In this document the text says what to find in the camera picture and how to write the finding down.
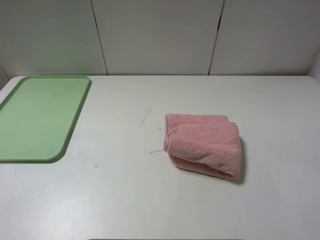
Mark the pink towel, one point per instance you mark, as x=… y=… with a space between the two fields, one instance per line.
x=204 y=144

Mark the green plastic tray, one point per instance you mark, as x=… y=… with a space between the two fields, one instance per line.
x=38 y=116

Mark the white thread on table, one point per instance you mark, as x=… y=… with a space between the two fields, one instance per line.
x=144 y=118

